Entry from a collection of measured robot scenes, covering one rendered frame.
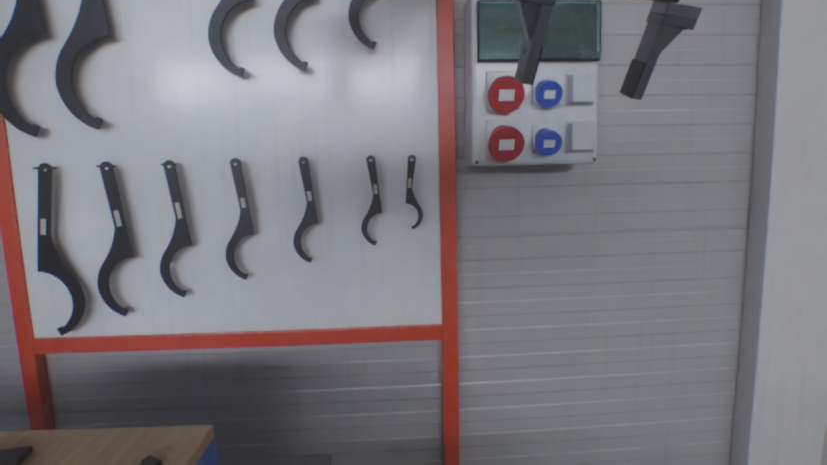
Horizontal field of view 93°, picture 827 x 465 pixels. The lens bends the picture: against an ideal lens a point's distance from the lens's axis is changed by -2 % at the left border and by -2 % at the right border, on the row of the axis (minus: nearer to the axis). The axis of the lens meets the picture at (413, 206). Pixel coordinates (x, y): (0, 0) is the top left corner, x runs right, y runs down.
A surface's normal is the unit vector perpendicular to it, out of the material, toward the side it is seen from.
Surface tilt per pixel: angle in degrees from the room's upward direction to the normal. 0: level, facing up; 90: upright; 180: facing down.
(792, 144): 90
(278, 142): 90
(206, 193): 90
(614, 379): 90
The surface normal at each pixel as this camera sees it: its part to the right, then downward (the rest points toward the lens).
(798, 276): 0.04, 0.11
